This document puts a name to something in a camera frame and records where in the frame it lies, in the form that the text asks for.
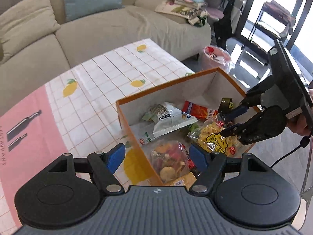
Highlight black yellow snack bag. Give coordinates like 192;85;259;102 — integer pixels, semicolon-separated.
218;98;234;126

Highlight red snack bag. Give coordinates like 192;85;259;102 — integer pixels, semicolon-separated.
183;101;218;121

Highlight yellow label cracker bag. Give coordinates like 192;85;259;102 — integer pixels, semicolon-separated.
187;114;244;158

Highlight mixed dried fruit bag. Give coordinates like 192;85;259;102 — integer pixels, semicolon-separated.
150;141;190;183

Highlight white blue snack bag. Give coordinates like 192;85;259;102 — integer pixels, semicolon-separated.
142;102;198;138

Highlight person right hand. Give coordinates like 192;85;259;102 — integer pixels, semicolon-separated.
287;114;311;136

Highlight white green flat packet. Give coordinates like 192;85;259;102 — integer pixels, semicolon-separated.
130;121;156;146

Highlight orange storage box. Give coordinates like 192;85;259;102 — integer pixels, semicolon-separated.
117;69;250;186

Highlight pink white tablecloth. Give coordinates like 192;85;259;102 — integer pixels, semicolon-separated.
1;39;192;234

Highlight pink trash bin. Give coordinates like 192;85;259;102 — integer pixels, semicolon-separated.
200;45;235;73

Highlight stack of magazines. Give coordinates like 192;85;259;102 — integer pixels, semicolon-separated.
155;0;209;27

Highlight beige sofa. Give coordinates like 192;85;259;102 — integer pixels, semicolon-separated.
1;0;211;114

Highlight beige cushion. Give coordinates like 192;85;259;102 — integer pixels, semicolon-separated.
1;0;60;64

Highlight black cable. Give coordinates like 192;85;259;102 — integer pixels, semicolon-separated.
270;134;311;169

